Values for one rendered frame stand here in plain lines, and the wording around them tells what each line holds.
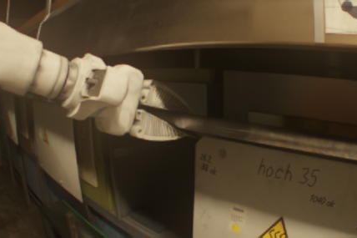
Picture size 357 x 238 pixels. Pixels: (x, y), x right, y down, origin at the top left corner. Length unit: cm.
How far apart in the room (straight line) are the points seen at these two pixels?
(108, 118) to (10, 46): 18
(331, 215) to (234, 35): 35
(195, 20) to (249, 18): 8
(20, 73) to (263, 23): 27
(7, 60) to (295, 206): 51
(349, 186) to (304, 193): 9
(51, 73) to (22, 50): 5
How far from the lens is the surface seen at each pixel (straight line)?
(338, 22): 28
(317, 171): 50
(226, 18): 34
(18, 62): 33
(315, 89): 60
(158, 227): 112
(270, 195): 55
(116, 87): 31
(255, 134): 40
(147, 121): 46
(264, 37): 30
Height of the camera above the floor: 147
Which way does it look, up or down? 10 degrees down
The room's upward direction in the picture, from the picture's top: straight up
